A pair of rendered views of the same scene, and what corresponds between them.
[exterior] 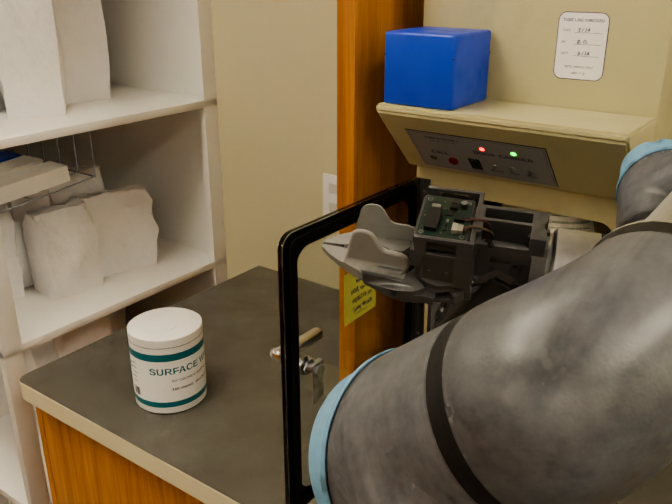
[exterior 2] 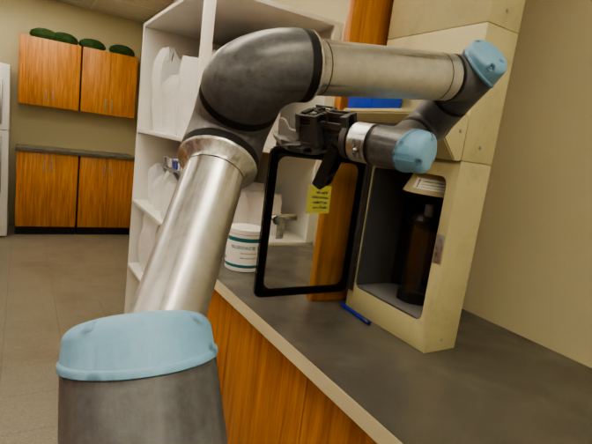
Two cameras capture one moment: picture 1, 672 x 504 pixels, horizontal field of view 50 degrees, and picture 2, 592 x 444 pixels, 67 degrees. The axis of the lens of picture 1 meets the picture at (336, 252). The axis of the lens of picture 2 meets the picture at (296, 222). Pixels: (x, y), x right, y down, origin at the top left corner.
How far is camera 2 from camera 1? 0.56 m
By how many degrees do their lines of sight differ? 24
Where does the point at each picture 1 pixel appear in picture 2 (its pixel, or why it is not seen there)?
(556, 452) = (216, 70)
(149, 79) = not seen: hidden behind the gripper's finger
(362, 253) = (282, 130)
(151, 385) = (231, 253)
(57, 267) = not seen: hidden behind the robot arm
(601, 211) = (442, 169)
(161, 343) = (240, 231)
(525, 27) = not seen: hidden behind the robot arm
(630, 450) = (238, 71)
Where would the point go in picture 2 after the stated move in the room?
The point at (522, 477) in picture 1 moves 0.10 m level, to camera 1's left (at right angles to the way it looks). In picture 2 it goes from (208, 84) to (147, 78)
